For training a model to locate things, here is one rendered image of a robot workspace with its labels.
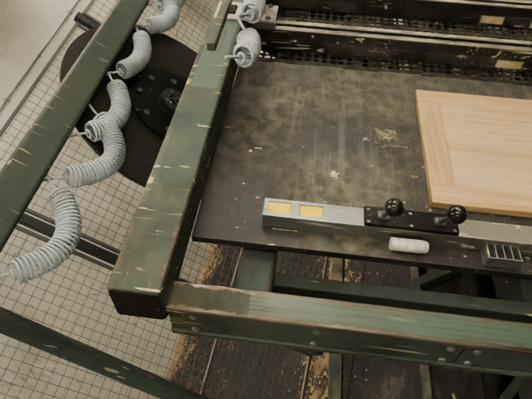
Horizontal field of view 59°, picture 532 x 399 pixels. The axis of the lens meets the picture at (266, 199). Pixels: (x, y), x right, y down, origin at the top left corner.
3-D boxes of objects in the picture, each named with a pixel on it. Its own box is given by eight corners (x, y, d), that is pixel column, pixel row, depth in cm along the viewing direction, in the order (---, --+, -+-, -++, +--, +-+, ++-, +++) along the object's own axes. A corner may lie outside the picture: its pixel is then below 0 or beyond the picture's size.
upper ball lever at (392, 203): (390, 226, 102) (406, 216, 88) (372, 224, 102) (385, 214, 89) (391, 209, 102) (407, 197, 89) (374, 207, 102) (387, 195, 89)
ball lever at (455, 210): (446, 232, 101) (470, 223, 88) (428, 230, 101) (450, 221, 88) (446, 214, 102) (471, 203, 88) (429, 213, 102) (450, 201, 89)
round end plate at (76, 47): (245, 229, 165) (20, 108, 134) (237, 236, 169) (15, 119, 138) (271, 93, 217) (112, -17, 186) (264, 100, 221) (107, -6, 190)
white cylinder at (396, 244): (389, 252, 101) (426, 256, 100) (392, 245, 98) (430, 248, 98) (388, 241, 103) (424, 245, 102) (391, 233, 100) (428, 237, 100)
